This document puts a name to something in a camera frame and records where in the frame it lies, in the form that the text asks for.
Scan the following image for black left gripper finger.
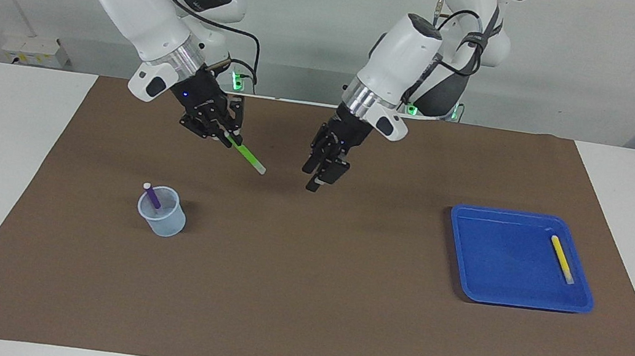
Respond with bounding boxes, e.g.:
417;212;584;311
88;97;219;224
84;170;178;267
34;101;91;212
301;139;326;176
305;159;351;197

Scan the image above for green marker pen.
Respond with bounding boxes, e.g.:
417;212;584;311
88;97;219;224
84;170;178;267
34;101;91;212
220;131;271;175

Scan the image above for purple marker pen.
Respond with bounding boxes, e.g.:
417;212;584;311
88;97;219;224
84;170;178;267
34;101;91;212
140;181;165;211

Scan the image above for yellow marker pen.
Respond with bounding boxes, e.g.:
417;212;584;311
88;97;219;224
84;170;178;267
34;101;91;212
545;234;581;286

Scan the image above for translucent plastic cup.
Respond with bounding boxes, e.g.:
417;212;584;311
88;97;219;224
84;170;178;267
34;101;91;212
134;183;191;240

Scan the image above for brown table mat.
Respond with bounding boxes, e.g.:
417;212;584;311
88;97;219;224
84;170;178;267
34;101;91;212
0;58;635;356

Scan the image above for blue plastic tray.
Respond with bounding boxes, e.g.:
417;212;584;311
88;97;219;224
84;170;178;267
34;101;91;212
439;201;605;319

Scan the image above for white power strip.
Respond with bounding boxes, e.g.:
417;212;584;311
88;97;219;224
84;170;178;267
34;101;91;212
0;32;72;72

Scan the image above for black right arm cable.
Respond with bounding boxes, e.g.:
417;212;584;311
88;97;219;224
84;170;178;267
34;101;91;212
127;0;270;95

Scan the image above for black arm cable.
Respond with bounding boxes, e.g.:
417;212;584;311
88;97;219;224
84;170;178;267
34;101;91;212
127;0;270;95
426;0;495;81

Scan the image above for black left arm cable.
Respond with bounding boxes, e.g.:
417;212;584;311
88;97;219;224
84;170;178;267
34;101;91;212
426;0;495;81

